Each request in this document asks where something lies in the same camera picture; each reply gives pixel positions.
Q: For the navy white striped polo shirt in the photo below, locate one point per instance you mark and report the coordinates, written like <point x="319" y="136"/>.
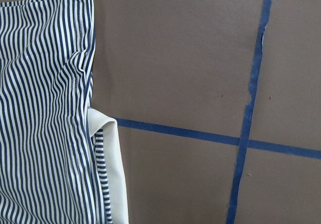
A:
<point x="60" y="158"/>

